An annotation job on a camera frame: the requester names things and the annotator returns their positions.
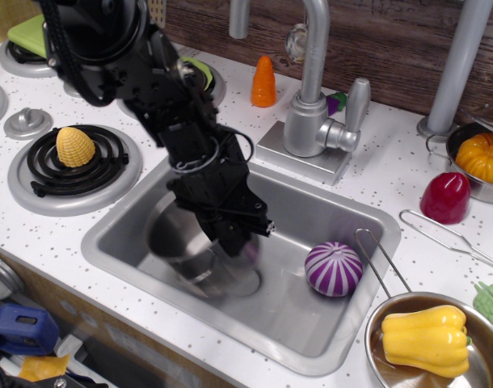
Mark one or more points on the silver oven knob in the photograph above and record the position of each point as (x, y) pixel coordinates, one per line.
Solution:
(10, 282)

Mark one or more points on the stainless steel sink basin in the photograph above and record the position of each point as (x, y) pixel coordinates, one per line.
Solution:
(260, 297)

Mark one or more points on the beige wall outlet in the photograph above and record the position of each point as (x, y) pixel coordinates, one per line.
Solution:
(158, 12)

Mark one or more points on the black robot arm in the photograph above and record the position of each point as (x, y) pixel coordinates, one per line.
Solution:
(109, 50)

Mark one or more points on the purple toy eggplant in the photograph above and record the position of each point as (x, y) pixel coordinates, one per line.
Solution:
(336, 102)

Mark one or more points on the yellow toy corn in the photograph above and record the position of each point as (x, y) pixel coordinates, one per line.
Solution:
(74, 147)

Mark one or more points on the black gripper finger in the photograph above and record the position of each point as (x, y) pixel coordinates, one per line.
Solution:
(233, 238)

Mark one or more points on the yellow toy bell pepper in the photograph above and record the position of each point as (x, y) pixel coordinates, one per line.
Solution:
(434, 340)

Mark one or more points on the purple striped toy onion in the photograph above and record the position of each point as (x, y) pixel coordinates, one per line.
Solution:
(333, 269)

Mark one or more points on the silver stove knob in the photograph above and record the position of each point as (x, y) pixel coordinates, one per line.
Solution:
(28, 123)

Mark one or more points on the black front stove burner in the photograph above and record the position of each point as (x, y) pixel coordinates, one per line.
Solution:
(42, 184)

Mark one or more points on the clear round faucet knob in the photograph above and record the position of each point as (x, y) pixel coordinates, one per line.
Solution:
(295, 43)

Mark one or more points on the grey vertical pole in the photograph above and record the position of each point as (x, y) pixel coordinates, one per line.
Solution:
(467, 38)

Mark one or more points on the yellow tape piece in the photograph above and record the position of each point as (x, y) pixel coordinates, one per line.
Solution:
(38, 368)

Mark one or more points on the silver toy faucet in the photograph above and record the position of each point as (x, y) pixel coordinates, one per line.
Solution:
(311, 143)

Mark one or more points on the red toy bell pepper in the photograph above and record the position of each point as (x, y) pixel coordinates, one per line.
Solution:
(446, 198)

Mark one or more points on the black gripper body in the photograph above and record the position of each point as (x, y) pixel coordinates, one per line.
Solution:
(211, 181)

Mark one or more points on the orange toy pumpkin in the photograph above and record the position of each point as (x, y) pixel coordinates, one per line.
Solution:
(475, 156)

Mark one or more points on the steel saucepan with long handle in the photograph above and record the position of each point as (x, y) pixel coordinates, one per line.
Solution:
(479, 329)

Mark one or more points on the stainless steel pot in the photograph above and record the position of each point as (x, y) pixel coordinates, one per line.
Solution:
(175, 237)

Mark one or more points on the green toy cutting board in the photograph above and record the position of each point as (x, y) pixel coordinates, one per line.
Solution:
(29, 35)

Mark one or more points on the silver pot lid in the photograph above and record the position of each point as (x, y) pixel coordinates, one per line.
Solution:
(203, 71)

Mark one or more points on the green toy vegetable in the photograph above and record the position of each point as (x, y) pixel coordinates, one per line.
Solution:
(483, 301)

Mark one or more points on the blue clamp tool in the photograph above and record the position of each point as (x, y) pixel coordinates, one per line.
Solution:
(27, 331)

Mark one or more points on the orange toy carrot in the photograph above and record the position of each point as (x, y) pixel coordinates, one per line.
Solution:
(263, 89)

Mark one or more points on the rear left stove burner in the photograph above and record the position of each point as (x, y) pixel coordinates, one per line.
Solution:
(26, 70)

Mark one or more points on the steel pot with handle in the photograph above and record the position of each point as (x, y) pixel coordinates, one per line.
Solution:
(480, 190)

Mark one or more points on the wire utensil handle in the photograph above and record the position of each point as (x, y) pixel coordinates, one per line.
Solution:
(443, 235)

